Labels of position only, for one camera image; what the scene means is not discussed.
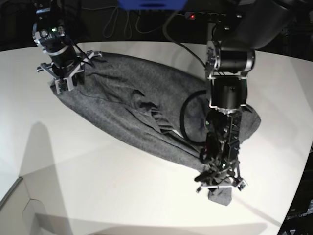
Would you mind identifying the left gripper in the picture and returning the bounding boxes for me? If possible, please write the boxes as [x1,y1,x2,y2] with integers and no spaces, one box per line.
[194,159,247,193]

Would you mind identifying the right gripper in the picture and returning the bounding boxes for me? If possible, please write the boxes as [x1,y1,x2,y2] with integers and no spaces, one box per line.
[33,25,102,94]

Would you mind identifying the grey t-shirt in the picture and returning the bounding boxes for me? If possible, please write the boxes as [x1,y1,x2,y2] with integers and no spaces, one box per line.
[50,51,262,207]

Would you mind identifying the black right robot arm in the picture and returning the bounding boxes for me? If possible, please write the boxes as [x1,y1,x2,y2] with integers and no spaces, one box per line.
[32,0,102,94]

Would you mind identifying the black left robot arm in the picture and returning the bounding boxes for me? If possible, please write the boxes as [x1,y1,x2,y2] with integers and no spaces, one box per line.
[195,0,306,189]

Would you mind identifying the blue box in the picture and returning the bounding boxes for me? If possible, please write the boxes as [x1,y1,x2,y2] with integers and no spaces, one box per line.
[118,0,187,10]

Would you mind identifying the black power strip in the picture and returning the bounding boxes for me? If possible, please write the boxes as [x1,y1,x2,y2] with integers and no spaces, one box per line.
[184,11,231,21]

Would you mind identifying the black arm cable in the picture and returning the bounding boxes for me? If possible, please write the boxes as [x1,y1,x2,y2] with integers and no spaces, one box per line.
[179,89,211,144]

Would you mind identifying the grey cables behind table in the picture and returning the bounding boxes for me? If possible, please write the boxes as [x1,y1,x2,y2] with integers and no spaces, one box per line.
[102,4,172,39]

